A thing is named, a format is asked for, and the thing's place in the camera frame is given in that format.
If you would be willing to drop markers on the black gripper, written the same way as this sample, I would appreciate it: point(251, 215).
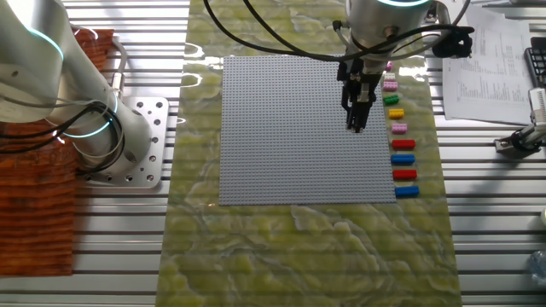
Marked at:
point(352, 72)

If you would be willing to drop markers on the blue long Lego brick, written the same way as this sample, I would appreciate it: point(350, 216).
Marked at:
point(406, 191)
point(402, 159)

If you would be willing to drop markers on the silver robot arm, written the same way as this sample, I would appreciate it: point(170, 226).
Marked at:
point(38, 64)

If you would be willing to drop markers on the green Lego brick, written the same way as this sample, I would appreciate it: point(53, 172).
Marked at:
point(391, 100)

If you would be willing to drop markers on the yellow Lego brick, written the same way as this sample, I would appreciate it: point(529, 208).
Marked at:
point(396, 113)

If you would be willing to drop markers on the pink Lego brick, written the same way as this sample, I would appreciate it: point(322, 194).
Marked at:
point(390, 86)
point(399, 128)

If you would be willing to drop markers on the white small Lego brick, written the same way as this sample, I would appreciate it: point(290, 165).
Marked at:
point(389, 77)

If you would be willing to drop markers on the magenta tiny Lego brick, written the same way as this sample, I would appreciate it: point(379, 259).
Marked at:
point(389, 66)

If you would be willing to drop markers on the red long Lego brick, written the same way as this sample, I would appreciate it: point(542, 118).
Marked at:
point(404, 174)
point(403, 144)

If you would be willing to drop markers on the grey Lego baseplate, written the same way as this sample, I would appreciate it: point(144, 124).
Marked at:
point(277, 136)

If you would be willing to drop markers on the printed paper sheets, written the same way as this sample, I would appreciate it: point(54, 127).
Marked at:
point(490, 64)

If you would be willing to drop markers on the green marble pattern mat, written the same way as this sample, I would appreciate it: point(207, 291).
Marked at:
point(298, 256)

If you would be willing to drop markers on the black keyboard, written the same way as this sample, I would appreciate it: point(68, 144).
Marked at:
point(538, 59)

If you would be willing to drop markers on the clear plastic water bottle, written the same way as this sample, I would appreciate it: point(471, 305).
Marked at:
point(538, 266)

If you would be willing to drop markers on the brown wooden board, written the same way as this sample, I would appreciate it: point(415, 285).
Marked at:
point(34, 213)

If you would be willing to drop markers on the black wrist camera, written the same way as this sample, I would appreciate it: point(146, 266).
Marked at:
point(452, 42)

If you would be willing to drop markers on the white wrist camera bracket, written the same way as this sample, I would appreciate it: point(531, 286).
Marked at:
point(443, 13)

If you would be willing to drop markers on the metal camera mount clamp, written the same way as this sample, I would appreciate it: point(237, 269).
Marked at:
point(518, 140)

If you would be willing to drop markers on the grey ribbed camera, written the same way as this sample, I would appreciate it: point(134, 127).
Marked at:
point(538, 106)

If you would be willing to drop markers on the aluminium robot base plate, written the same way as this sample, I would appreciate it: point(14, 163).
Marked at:
point(158, 111)

